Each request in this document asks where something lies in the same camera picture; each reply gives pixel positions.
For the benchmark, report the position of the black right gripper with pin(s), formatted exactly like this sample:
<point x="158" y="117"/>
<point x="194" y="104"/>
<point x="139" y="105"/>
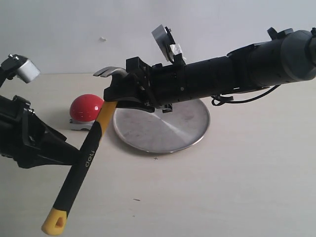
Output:
<point x="164" y="85"/>

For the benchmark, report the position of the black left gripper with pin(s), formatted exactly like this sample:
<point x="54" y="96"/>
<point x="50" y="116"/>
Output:
<point x="37" y="143"/>

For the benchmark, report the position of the yellow black claw hammer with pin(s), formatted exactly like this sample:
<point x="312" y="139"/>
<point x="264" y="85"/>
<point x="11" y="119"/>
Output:
<point x="56" y="220"/>

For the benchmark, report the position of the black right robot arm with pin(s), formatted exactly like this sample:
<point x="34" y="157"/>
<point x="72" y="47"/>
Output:
<point x="288" y="57"/>

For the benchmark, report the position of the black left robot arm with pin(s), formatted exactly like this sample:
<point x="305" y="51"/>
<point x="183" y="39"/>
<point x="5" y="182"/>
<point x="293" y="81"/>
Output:
<point x="8" y="127"/>

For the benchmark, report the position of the red dome push button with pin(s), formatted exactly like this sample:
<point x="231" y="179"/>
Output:
<point x="84" y="111"/>

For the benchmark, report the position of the round steel plate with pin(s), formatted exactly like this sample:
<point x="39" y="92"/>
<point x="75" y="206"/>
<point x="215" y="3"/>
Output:
<point x="163" y="133"/>

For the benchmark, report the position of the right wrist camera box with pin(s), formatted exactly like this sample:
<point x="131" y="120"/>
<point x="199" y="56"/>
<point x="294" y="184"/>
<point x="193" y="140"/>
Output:
<point x="171" y="50"/>

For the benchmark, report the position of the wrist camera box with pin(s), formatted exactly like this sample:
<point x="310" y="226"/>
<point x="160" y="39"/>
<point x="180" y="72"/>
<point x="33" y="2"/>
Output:
<point x="18" y="66"/>
<point x="171" y="50"/>

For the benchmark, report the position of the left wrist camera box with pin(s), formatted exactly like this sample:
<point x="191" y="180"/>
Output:
<point x="18" y="66"/>

